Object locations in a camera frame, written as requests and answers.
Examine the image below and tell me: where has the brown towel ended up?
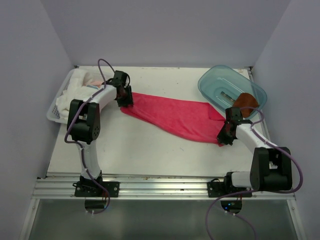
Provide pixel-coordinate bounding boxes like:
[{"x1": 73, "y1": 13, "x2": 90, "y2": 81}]
[{"x1": 232, "y1": 92, "x2": 259, "y2": 118}]

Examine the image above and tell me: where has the pink towel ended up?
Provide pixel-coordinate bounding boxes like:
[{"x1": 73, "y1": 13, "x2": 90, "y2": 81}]
[{"x1": 120, "y1": 92, "x2": 225, "y2": 145}]

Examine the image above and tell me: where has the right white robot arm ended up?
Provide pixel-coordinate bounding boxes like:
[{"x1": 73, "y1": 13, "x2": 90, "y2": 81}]
[{"x1": 217, "y1": 107, "x2": 293, "y2": 197}]

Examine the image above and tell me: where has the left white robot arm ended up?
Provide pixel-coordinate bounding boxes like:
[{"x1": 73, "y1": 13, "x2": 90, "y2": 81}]
[{"x1": 64, "y1": 70, "x2": 134, "y2": 197}]

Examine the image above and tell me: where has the blue and peach towel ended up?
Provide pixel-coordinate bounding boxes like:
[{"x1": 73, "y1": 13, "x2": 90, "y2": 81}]
[{"x1": 85, "y1": 80, "x2": 104, "y2": 90}]

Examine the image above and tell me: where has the blue transparent plastic tub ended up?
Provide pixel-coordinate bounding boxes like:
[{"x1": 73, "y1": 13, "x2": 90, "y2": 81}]
[{"x1": 197, "y1": 65, "x2": 268, "y2": 111}]

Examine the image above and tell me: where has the white towel in basket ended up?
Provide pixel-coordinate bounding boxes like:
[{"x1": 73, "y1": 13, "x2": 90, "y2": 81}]
[{"x1": 55, "y1": 68, "x2": 103, "y2": 120}]

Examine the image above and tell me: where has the white plastic basket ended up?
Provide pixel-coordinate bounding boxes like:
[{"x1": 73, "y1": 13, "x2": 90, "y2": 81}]
[{"x1": 46, "y1": 68, "x2": 112, "y2": 124}]

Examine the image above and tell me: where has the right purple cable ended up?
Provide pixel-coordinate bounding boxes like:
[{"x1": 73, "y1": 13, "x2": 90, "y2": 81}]
[{"x1": 205, "y1": 106, "x2": 305, "y2": 240}]

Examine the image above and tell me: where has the purple cable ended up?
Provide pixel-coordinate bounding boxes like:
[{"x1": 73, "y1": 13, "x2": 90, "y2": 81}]
[
  {"x1": 205, "y1": 106, "x2": 305, "y2": 240},
  {"x1": 64, "y1": 58, "x2": 113, "y2": 215}
]

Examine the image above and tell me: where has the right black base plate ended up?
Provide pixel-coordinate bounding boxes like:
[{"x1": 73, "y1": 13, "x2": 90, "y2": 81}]
[{"x1": 206, "y1": 178, "x2": 248, "y2": 198}]

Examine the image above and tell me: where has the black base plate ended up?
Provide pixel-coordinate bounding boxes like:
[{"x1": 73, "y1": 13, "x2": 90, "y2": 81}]
[
  {"x1": 72, "y1": 181, "x2": 120, "y2": 198},
  {"x1": 206, "y1": 178, "x2": 248, "y2": 198}
]

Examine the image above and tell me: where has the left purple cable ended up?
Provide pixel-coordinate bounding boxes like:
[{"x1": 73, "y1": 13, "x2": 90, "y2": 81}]
[{"x1": 64, "y1": 58, "x2": 113, "y2": 215}]

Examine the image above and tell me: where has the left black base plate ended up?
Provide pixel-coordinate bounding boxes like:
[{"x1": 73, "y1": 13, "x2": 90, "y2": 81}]
[{"x1": 72, "y1": 181, "x2": 120, "y2": 198}]

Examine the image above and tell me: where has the aluminium mounting rail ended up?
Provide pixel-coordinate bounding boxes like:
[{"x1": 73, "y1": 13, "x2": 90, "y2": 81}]
[{"x1": 32, "y1": 174, "x2": 293, "y2": 201}]

